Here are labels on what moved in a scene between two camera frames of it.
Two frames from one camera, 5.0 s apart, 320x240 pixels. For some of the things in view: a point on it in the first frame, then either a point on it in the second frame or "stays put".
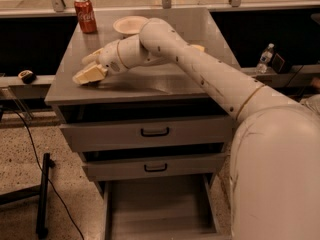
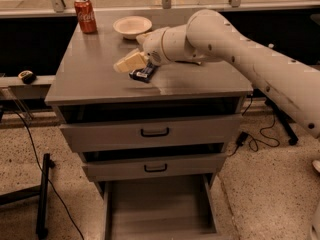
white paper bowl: (130, 25) stays put
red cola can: (85, 14) stays put
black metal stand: (42, 190) stays put
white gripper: (110, 58) to (152, 47)
